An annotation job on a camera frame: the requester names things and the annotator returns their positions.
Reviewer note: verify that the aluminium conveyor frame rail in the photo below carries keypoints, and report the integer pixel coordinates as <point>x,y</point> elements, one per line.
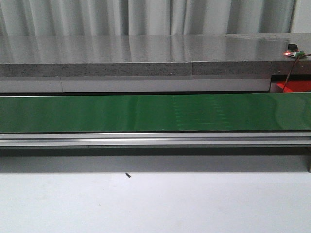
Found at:
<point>155,152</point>

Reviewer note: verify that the red plastic tray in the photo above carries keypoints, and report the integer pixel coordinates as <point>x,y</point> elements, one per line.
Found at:
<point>293,87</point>

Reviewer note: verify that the grey curtain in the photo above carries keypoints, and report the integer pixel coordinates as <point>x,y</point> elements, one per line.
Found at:
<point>144,17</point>

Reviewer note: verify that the grey stone counter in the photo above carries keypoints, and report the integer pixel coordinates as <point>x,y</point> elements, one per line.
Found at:
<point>155,55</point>

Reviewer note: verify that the green conveyor belt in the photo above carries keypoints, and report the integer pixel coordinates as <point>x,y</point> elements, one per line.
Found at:
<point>156,113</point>

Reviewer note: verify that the small green circuit board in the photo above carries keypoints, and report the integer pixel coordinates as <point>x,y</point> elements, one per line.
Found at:
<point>295,54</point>

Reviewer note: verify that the small black sensor cube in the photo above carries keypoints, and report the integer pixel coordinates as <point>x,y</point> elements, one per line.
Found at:
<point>293,47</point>

